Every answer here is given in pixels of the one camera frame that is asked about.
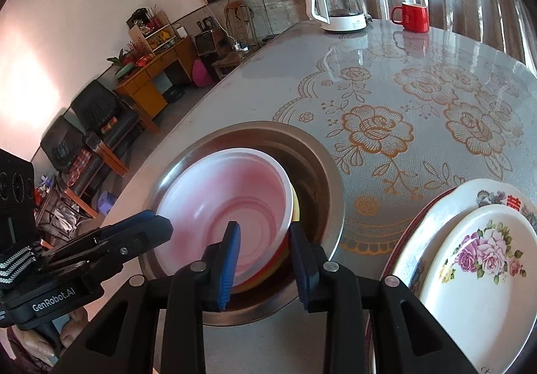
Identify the large purple floral plate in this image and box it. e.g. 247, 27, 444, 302
364, 187, 460, 374

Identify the white electric kettle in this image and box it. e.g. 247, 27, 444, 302
305, 0, 370, 34

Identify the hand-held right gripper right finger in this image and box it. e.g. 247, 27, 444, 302
289, 222, 479, 374

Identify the low wooden table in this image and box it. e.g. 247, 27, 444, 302
212, 51, 252, 81

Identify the red plastic bowl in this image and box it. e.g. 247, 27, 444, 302
155, 149, 293, 287

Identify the black armchair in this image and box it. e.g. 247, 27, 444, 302
40, 116, 105, 199
70, 79, 141, 148

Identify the small wooden shelf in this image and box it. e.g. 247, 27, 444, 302
127, 11, 177, 54

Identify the yellow plastic bowl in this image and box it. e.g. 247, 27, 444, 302
231, 185, 301, 295

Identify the purple plastic stool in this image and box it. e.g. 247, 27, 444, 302
94, 192, 116, 217

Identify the small black television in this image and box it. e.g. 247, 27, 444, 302
194, 31, 219, 58

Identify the pink ball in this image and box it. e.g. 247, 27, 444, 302
192, 59, 214, 87

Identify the wooden cabinet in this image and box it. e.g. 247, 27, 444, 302
115, 36, 198, 133

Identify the red mug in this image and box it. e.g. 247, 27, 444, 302
390, 2, 431, 33

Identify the wooden folding chair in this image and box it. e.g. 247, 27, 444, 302
224, 0, 258, 48

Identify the white plate with red print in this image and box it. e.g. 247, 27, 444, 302
392, 178, 537, 299

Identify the stainless steel bowl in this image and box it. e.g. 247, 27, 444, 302
138, 121, 345, 315

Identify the person's left hand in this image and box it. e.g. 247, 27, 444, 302
19, 307, 87, 364

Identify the green potted plant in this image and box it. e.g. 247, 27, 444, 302
107, 49, 135, 73

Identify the small rose print plate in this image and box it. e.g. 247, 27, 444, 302
419, 204, 537, 374

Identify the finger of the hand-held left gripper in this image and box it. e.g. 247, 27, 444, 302
54, 210, 156, 251
44, 217, 174, 275

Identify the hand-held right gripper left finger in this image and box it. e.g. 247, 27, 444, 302
63, 221, 242, 374

